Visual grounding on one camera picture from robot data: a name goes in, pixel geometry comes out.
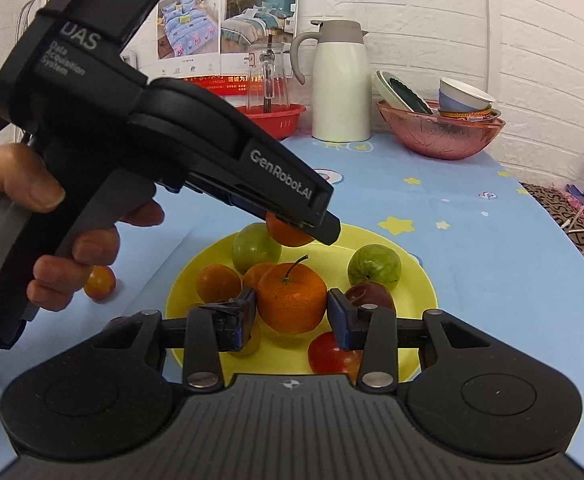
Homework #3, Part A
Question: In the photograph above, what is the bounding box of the leopard print cloth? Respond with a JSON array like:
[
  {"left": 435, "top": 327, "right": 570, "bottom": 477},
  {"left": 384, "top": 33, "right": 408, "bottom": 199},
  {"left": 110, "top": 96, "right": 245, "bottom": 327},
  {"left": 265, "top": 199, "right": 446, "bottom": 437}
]
[{"left": 522, "top": 182, "right": 584, "bottom": 254}]

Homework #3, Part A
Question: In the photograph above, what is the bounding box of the patterned rim bowl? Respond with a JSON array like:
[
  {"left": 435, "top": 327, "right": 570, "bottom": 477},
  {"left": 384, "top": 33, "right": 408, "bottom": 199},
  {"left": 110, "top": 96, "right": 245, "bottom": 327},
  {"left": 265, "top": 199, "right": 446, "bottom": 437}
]
[{"left": 437, "top": 105, "right": 503, "bottom": 124}]

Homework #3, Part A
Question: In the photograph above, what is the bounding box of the white wall pipe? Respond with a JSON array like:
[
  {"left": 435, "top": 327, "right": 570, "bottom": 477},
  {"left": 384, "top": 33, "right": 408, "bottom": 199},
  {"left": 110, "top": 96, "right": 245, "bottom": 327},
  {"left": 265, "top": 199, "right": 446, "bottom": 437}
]
[{"left": 479, "top": 0, "right": 495, "bottom": 94}]

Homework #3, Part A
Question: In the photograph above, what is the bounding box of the clear glass pitcher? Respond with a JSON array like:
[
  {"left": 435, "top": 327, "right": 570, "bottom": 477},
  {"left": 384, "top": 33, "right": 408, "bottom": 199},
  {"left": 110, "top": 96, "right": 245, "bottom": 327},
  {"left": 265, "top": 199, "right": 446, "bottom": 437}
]
[{"left": 246, "top": 42, "right": 293, "bottom": 114}]

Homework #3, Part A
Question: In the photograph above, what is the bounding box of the white dish with dark inside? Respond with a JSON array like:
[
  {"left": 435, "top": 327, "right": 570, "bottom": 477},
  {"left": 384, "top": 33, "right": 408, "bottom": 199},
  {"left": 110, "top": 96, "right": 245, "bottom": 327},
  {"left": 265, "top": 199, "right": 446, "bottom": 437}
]
[{"left": 374, "top": 70, "right": 435, "bottom": 115}]

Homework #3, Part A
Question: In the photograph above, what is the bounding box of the white and blue bowl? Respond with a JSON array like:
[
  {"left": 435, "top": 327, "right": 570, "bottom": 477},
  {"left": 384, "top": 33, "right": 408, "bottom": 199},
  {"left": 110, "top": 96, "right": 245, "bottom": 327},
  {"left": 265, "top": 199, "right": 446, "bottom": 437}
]
[{"left": 439, "top": 77, "right": 496, "bottom": 114}]

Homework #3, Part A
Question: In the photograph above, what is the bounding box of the yellow plastic plate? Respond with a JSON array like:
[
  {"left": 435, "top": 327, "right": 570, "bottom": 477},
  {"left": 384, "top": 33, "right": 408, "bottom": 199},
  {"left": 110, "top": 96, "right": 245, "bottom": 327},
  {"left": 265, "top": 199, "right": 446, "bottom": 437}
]
[{"left": 164, "top": 223, "right": 438, "bottom": 386}]

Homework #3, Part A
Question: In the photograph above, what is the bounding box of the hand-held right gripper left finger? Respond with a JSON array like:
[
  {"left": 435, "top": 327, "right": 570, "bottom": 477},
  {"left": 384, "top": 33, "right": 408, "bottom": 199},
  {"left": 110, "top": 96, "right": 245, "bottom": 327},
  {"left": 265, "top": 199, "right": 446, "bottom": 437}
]
[{"left": 89, "top": 285, "right": 259, "bottom": 394}]

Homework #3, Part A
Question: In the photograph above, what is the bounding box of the person's left hand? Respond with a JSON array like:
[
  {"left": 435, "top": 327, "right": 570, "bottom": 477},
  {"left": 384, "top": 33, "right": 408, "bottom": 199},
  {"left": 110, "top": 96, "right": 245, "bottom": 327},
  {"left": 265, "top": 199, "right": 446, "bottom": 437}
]
[{"left": 0, "top": 142, "right": 165, "bottom": 314}]

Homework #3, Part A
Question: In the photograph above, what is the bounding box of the white thermos jug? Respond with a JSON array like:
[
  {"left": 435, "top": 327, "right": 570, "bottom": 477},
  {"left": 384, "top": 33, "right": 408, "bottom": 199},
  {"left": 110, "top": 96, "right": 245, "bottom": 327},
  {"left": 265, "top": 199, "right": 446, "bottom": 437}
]
[{"left": 290, "top": 19, "right": 373, "bottom": 143}]

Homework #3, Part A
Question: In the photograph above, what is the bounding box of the orange with stem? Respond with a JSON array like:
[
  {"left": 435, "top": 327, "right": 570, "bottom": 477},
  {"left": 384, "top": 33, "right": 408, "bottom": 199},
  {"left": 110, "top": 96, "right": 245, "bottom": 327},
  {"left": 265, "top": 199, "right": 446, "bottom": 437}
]
[{"left": 257, "top": 255, "right": 329, "bottom": 335}]

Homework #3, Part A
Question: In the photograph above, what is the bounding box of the pink glass bowl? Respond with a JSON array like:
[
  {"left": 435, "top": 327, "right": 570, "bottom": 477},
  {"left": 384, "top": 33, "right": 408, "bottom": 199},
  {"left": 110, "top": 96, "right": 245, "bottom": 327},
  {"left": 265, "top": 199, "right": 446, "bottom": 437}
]
[{"left": 376, "top": 100, "right": 506, "bottom": 161}]

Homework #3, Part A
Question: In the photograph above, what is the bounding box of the green guava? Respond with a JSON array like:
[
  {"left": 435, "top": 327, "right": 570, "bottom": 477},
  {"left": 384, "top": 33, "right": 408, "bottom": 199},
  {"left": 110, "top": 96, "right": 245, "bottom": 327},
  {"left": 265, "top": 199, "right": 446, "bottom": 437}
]
[
  {"left": 348, "top": 244, "right": 403, "bottom": 291},
  {"left": 232, "top": 223, "right": 283, "bottom": 275}
]

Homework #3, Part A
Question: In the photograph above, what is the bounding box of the red apple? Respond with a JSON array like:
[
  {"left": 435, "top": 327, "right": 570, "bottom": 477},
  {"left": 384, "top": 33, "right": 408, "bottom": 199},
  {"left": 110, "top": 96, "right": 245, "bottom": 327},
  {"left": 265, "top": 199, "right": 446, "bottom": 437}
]
[{"left": 308, "top": 331, "right": 365, "bottom": 376}]

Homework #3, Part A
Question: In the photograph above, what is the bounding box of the blue star printed tablecloth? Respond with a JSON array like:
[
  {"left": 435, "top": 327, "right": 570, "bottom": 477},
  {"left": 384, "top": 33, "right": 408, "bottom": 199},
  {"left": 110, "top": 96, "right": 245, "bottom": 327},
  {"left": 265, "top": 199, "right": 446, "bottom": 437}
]
[{"left": 0, "top": 130, "right": 584, "bottom": 463}]

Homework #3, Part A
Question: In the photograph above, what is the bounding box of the small yellow-brown longan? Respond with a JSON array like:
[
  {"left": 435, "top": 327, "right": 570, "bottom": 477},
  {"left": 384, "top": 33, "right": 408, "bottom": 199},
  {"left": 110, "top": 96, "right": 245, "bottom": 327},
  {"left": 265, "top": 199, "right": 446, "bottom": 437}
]
[{"left": 229, "top": 321, "right": 262, "bottom": 359}]

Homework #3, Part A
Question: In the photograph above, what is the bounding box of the red plastic basket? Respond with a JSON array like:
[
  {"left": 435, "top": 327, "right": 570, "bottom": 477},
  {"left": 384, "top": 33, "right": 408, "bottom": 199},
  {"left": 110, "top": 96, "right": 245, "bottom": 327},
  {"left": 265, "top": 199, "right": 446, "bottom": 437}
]
[{"left": 234, "top": 103, "right": 307, "bottom": 141}]

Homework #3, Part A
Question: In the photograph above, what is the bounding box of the wall poster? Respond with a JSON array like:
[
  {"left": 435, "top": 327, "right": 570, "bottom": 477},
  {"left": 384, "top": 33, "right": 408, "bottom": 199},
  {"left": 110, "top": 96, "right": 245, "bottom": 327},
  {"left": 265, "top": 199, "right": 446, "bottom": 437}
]
[{"left": 122, "top": 0, "right": 301, "bottom": 97}]

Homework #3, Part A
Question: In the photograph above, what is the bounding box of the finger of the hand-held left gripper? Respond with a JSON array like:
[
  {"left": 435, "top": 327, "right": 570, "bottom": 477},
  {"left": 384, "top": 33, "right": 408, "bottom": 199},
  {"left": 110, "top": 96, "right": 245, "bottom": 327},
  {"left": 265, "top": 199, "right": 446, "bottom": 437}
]
[{"left": 187, "top": 177, "right": 343, "bottom": 247}]

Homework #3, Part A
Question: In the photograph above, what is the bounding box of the dark purple plum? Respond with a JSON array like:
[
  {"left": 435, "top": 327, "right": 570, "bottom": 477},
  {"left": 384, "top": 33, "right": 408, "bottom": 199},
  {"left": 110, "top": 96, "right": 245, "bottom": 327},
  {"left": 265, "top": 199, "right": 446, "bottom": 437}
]
[{"left": 344, "top": 281, "right": 397, "bottom": 314}]

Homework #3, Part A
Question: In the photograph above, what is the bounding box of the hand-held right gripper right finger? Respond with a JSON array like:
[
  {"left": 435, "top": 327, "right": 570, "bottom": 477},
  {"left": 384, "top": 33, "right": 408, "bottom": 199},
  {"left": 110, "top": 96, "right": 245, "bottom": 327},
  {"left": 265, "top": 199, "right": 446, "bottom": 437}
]
[{"left": 326, "top": 287, "right": 492, "bottom": 395}]

